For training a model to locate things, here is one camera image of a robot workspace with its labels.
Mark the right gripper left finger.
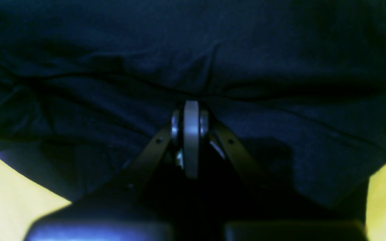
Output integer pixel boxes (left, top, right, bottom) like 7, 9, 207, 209
120, 101, 193, 204

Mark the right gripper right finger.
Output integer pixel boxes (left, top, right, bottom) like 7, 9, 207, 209
193, 101, 280, 201

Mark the dark navy T-shirt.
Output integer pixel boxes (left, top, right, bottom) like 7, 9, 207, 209
0, 0, 386, 210

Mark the yellow table cloth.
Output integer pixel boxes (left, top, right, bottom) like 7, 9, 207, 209
0, 142, 386, 241

